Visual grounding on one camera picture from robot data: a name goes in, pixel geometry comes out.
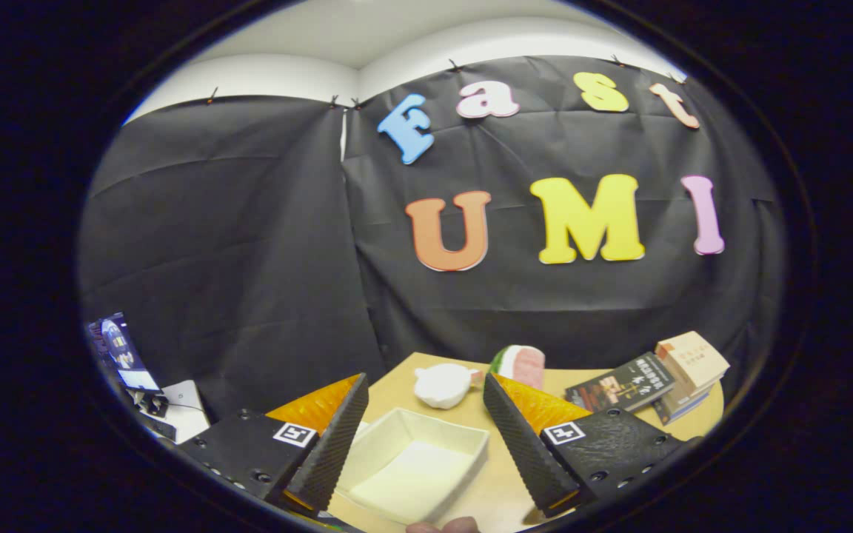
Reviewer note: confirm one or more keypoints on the white-edged book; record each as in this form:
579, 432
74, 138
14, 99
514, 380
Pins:
693, 400

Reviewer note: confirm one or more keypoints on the watermelon slice plush toy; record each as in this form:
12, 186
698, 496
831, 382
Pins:
521, 366

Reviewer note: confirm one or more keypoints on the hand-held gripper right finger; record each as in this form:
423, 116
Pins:
523, 451

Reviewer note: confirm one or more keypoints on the white panel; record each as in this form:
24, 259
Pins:
188, 414

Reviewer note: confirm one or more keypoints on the white storage box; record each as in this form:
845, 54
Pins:
412, 474

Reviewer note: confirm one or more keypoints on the blue book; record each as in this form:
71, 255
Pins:
674, 416

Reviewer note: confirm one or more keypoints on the beige book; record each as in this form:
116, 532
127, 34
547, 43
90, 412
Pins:
693, 359

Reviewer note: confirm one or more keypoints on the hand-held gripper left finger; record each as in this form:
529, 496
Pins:
326, 451

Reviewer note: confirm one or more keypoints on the black paperback book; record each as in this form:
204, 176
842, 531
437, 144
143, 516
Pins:
619, 385

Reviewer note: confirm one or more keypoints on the white plush toy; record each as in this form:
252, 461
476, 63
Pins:
441, 385

